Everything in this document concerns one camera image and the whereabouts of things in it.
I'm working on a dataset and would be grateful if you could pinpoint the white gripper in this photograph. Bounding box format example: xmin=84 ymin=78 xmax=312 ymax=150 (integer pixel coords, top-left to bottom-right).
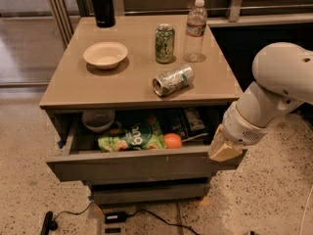
xmin=208 ymin=102 xmax=268 ymax=162

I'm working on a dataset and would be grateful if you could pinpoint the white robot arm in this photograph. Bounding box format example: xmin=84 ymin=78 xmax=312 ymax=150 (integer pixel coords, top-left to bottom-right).
xmin=208 ymin=42 xmax=313 ymax=162

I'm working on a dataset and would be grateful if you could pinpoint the grey bottom drawer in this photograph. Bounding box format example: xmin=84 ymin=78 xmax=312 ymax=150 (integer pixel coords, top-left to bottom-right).
xmin=91 ymin=178 xmax=209 ymax=205

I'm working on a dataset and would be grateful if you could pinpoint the grey drawer cabinet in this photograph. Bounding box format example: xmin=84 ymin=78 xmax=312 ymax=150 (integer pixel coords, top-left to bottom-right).
xmin=39 ymin=14 xmax=246 ymax=208

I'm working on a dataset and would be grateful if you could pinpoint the grey bowl in drawer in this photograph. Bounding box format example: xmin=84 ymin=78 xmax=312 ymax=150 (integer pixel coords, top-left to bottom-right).
xmin=81 ymin=110 xmax=115 ymax=133

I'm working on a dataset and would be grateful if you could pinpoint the black snack packet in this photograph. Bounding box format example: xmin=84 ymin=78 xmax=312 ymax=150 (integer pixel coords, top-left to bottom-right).
xmin=165 ymin=108 xmax=210 ymax=142

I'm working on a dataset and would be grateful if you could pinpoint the orange fruit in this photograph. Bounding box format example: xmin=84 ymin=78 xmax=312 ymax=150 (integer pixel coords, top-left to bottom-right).
xmin=163 ymin=133 xmax=182 ymax=149

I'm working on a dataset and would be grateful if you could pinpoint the green chip bag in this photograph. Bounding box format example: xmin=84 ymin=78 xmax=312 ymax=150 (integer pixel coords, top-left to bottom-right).
xmin=98 ymin=117 xmax=166 ymax=153

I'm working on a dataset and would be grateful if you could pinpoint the lying green soda can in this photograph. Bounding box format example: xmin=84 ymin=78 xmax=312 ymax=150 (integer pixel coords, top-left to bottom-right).
xmin=153 ymin=64 xmax=195 ymax=97

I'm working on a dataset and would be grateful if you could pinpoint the upright green soda can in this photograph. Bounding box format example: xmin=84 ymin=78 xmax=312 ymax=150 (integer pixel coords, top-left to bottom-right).
xmin=155 ymin=23 xmax=175 ymax=64

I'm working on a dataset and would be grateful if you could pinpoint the black power adapter brick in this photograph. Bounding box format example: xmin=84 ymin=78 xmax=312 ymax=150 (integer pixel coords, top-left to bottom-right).
xmin=105 ymin=211 xmax=127 ymax=224

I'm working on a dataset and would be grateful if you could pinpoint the clear plastic water bottle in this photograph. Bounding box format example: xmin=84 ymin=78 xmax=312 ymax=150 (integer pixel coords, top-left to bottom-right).
xmin=183 ymin=0 xmax=207 ymax=63

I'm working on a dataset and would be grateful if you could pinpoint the black plug on floor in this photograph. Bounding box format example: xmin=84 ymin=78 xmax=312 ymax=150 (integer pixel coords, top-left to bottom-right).
xmin=40 ymin=211 xmax=59 ymax=235

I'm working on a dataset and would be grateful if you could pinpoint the black insulated water bottle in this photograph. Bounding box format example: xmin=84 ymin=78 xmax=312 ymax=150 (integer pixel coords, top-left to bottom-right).
xmin=92 ymin=0 xmax=115 ymax=27

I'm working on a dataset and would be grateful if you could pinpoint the white cable at right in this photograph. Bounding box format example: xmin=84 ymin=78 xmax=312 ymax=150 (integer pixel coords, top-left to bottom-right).
xmin=298 ymin=184 xmax=313 ymax=235

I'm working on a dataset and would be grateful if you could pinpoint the black power cable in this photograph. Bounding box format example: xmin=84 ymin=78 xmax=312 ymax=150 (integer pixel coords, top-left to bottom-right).
xmin=52 ymin=201 xmax=201 ymax=235

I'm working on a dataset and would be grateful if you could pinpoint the metal window frame rail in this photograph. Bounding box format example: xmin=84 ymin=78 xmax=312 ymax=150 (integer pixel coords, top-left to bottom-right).
xmin=42 ymin=0 xmax=313 ymax=47

